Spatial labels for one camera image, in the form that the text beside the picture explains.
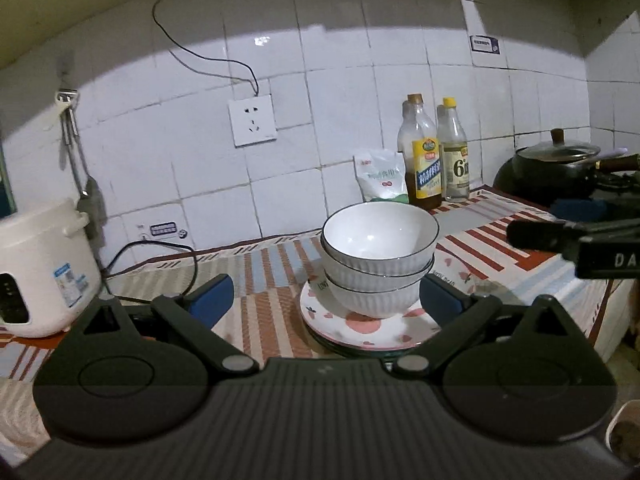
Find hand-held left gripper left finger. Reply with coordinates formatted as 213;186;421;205
74;273;261;380

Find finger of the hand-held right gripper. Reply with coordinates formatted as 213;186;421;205
506;219;583;263
550;198;640;234

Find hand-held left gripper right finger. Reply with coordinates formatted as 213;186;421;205
390;274;582;380

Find white ribbed bowl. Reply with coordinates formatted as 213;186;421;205
325;272;432;319
321;202;441;277
322;255;435;293

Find pink patterned white plate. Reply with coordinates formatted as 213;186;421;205
300;254;488;353

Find white plate black rim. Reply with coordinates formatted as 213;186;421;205
303;317;381;357

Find striped tablecloth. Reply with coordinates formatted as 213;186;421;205
0;185;636;463

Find glass wok lid wooden knob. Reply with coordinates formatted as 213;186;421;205
515;128;601;162

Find clear vinegar bottle yellow cap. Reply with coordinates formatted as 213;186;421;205
436;97;471;204

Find cooking wine bottle yellow label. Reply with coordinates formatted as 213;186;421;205
397;93;443;211

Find white salt bag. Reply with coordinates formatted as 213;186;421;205
353;149;408;204

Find white rice cooker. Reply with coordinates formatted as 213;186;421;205
0;197;103;338

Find hanging kitchen utensils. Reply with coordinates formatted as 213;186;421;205
62;110;101;213

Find pale round container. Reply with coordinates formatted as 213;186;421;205
605;400;640;463

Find white vegetable peeler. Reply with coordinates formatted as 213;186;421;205
47;88;80;123

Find black wok wooden handle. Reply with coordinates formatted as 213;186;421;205
492;147;640;209

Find black rice cooker cord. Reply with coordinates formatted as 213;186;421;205
100;240;199;307

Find white wall socket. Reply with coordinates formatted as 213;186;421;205
227;94;278;148

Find blue bordered wall sticker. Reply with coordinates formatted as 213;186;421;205
469;34;501;55

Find thin black wall cable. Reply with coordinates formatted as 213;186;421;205
152;0;260;97

